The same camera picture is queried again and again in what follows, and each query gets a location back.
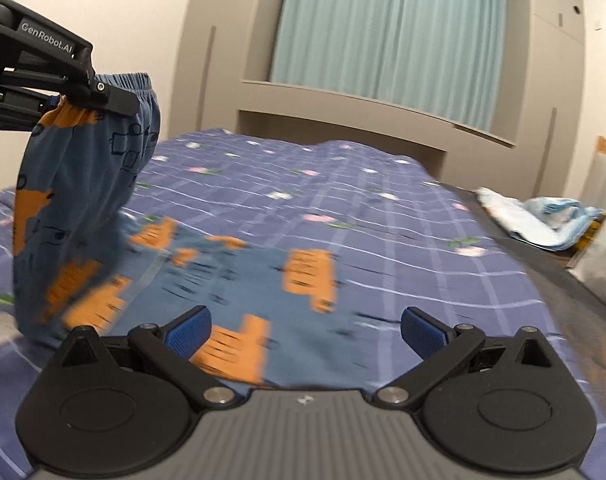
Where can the blue pants with orange trucks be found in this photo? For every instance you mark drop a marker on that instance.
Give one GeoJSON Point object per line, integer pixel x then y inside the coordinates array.
{"type": "Point", "coordinates": [80, 258]}

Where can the wooden padded headboard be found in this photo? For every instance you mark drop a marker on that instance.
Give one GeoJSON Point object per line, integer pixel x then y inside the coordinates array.
{"type": "Point", "coordinates": [594, 189]}

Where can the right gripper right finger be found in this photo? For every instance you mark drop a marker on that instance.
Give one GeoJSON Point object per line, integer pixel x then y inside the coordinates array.
{"type": "Point", "coordinates": [445, 352]}

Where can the dark quilted mattress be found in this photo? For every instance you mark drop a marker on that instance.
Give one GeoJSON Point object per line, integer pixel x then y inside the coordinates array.
{"type": "Point", "coordinates": [570, 303]}

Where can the white and blue crumpled cloth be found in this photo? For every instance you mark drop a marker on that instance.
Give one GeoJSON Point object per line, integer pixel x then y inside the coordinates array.
{"type": "Point", "coordinates": [549, 223]}

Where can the purple checked floral quilt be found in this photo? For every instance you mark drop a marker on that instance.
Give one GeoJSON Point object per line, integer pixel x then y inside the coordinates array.
{"type": "Point", "coordinates": [399, 235]}

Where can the beige built-in wardrobe unit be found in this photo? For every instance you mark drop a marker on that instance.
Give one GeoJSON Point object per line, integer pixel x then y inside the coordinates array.
{"type": "Point", "coordinates": [222, 80]}

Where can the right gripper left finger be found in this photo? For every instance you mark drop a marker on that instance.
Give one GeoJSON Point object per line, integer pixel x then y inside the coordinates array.
{"type": "Point", "coordinates": [166, 352]}

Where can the yellow package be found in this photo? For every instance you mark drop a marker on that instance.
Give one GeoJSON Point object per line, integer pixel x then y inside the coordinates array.
{"type": "Point", "coordinates": [591, 232]}

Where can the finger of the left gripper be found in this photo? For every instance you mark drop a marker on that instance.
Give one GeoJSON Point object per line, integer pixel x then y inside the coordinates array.
{"type": "Point", "coordinates": [98, 95]}

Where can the light teal curtain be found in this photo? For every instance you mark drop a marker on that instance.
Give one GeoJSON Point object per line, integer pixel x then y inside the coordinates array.
{"type": "Point", "coordinates": [443, 57]}

